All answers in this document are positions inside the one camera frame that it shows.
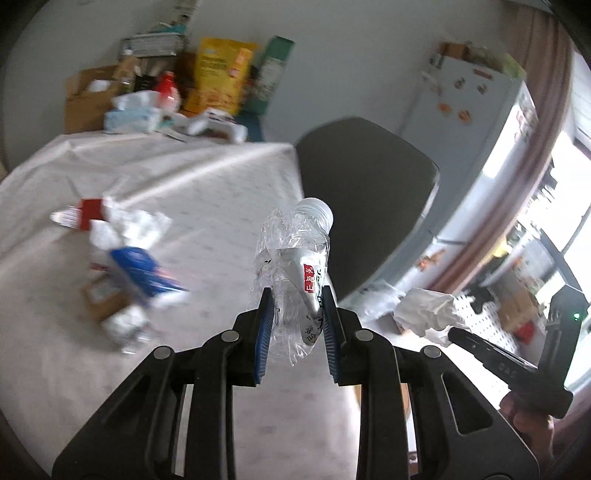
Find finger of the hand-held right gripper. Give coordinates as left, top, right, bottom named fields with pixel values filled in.
left=448, top=327, right=540, bottom=376

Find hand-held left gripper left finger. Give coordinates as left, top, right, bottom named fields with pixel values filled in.
left=52, top=286, right=278, bottom=480

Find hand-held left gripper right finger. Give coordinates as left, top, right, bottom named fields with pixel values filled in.
left=321, top=285, right=541, bottom=480

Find white paper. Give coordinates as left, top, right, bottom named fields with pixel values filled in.
left=392, top=287, right=469, bottom=347

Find crushed clear plastic bottle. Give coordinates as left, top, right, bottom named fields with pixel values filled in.
left=249, top=198, right=334, bottom=367

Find person's right hand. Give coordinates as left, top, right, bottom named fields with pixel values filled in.
left=499, top=392, right=556, bottom=462

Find white pegboard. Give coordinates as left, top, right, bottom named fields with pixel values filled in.
left=448, top=293, right=509, bottom=356

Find white plastic bag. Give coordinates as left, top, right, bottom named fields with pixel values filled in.
left=360, top=281, right=407, bottom=324

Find crumpled silver wrapper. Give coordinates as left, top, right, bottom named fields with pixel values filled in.
left=102, top=305, right=153, bottom=354

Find grey upholstered chair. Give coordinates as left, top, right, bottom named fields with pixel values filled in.
left=294, top=117, right=440, bottom=305

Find white tablecloth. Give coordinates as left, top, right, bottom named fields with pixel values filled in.
left=0, top=134, right=361, bottom=476

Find small brown cardboard box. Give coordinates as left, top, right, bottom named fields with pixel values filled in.
left=79, top=272, right=134, bottom=321

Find crumpled white tissue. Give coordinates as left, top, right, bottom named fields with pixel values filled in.
left=90, top=208, right=172, bottom=252

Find white refrigerator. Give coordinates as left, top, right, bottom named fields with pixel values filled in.
left=339, top=55, right=541, bottom=333

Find red and white packet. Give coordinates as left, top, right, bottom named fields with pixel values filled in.
left=51, top=198, right=116, bottom=232

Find white box with red print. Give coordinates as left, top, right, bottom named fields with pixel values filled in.
left=187, top=108, right=247, bottom=141

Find fridge magnets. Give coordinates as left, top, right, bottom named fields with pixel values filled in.
left=436, top=78, right=490, bottom=123

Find pale blue tissue pack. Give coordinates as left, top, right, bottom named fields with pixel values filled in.
left=104, top=91, right=164, bottom=134

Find red and white bottle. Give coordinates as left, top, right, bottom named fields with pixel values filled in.
left=154, top=71, right=182, bottom=114

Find green tall box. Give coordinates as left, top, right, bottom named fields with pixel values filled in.
left=249, top=36, right=296, bottom=115

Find yellow snack bag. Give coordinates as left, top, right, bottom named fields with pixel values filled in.
left=182, top=38, right=257, bottom=116

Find large open cardboard box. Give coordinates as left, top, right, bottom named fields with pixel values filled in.
left=65, top=65, right=125, bottom=134

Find brown door frame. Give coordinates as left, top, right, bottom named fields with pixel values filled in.
left=434, top=9, right=573, bottom=296

